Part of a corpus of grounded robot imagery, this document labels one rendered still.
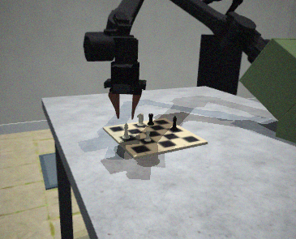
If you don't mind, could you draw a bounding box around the white knight chess piece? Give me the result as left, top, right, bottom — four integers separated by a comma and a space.
137, 113, 144, 126

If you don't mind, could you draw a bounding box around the white pawn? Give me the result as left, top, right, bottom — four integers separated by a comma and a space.
144, 130, 151, 142

